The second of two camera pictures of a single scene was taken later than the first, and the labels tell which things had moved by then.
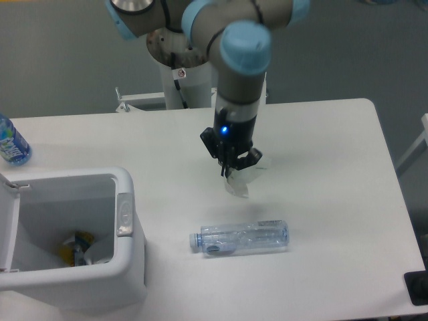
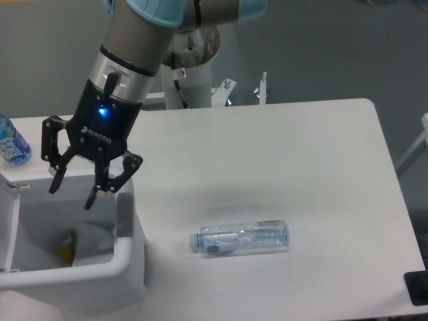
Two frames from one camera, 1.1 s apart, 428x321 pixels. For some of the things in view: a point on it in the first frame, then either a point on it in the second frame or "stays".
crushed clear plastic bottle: (223, 239) stays
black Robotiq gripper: (227, 140) -> (100, 127)
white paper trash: (237, 182) -> (92, 244)
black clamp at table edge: (416, 283) stays
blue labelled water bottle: (14, 148) stays
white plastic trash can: (71, 238) stays
